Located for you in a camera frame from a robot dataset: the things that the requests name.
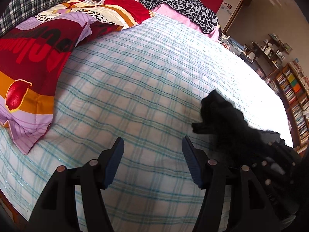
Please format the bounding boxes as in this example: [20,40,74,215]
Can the leopard print blanket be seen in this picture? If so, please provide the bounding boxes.
[139,0,220,34]

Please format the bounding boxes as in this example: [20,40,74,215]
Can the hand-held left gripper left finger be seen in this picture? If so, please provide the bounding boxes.
[28,137,125,232]

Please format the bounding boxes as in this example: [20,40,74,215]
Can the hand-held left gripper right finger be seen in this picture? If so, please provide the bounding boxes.
[182,136,282,232]

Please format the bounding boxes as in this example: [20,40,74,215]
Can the bed with plaid sheet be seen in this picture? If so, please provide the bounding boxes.
[0,12,294,232]

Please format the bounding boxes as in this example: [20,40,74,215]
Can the dark wooden desk shelf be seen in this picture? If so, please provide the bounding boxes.
[241,32,294,70]

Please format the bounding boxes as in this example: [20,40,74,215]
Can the dark plaid pillow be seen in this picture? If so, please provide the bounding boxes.
[0,0,80,31]

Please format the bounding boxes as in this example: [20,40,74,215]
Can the wooden bookshelf with books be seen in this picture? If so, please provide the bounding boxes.
[263,61,309,154]

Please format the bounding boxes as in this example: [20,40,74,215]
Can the colourful red purple pillow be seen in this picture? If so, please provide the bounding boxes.
[0,0,155,155]

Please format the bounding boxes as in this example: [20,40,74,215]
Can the black pants with silver stripe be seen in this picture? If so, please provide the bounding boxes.
[191,89,302,223]

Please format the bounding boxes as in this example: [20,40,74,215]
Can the pink dotted blanket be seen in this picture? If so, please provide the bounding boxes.
[133,0,223,42]

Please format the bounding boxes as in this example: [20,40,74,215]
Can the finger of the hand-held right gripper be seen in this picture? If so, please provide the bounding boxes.
[250,135,301,214]

